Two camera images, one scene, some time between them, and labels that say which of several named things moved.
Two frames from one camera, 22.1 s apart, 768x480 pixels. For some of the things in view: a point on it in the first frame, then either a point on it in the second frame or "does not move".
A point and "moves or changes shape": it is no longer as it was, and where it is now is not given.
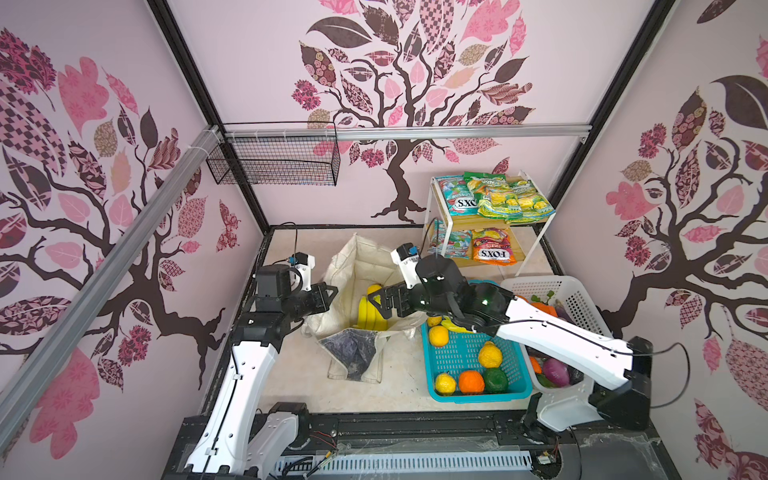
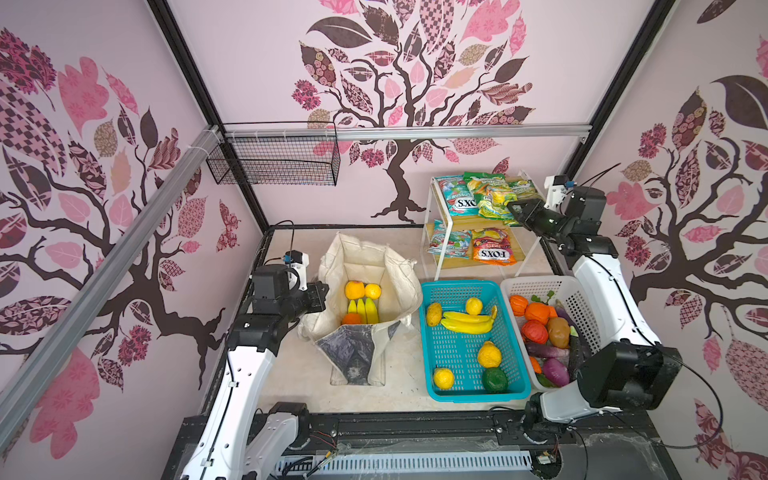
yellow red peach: [439, 336] → [354, 290]
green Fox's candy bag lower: [460, 243] does not move
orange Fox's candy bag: [492, 246] does not move
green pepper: [495, 381] does not move
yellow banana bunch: [370, 316] moves or changes shape
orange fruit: [471, 382] → [352, 318]
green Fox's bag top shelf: [458, 196] does not move
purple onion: [556, 372] does not move
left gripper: [322, 303] does not move
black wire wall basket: [295, 153] does not move
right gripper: [399, 292] → [531, 209]
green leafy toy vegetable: [550, 294] does not move
